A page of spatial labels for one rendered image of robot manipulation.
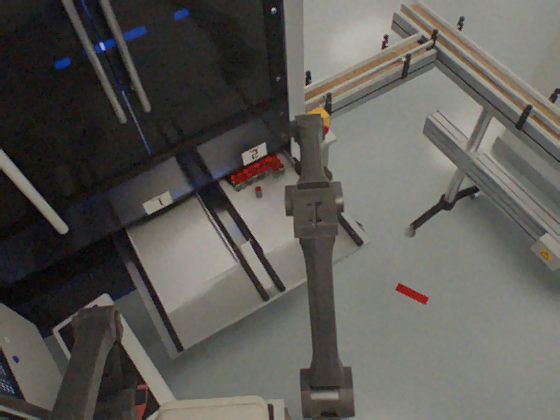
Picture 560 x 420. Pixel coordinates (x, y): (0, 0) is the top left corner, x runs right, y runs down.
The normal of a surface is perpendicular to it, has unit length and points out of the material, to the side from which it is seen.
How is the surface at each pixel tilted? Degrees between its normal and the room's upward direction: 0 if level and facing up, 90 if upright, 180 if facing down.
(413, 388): 0
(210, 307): 0
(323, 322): 49
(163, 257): 0
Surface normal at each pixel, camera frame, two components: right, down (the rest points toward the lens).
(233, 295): -0.06, -0.52
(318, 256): -0.06, 0.29
